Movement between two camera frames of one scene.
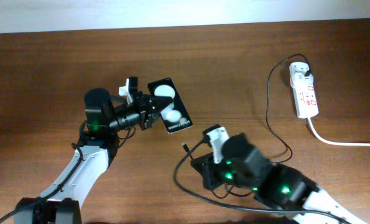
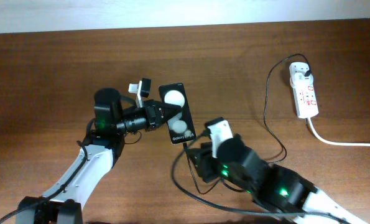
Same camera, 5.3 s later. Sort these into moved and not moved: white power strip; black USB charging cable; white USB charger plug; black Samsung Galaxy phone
Moved: black USB charging cable; black Samsung Galaxy phone
Not moved: white power strip; white USB charger plug
